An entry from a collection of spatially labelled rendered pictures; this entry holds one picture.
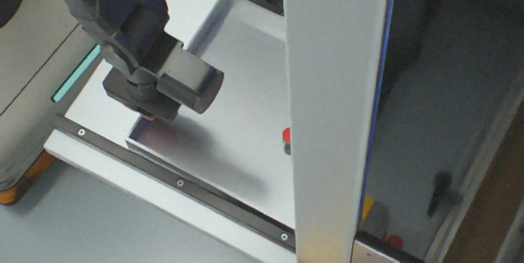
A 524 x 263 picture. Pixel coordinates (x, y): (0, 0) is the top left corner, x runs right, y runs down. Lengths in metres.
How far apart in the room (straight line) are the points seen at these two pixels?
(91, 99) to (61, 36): 0.77
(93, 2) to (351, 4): 0.52
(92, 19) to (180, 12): 0.39
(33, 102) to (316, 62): 1.50
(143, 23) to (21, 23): 1.12
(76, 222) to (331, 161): 1.53
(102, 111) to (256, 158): 0.23
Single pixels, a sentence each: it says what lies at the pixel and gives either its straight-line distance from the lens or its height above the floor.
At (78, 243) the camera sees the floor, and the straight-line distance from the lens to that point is 2.24.
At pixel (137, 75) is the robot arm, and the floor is 1.08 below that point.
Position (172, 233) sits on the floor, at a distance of 2.20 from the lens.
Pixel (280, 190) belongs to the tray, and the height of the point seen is 0.88.
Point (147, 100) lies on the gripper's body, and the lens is 1.21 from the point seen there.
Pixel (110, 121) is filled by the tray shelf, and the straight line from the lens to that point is 1.35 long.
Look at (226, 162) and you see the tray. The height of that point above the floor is 0.88.
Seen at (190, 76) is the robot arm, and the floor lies 1.11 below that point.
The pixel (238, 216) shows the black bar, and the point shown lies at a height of 0.90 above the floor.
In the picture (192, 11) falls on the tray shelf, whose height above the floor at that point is 0.88.
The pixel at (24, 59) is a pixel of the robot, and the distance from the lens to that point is 2.12.
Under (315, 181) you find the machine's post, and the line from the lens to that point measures 0.82.
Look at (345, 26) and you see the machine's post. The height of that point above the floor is 1.59.
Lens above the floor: 2.08
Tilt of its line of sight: 66 degrees down
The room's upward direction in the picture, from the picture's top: 7 degrees counter-clockwise
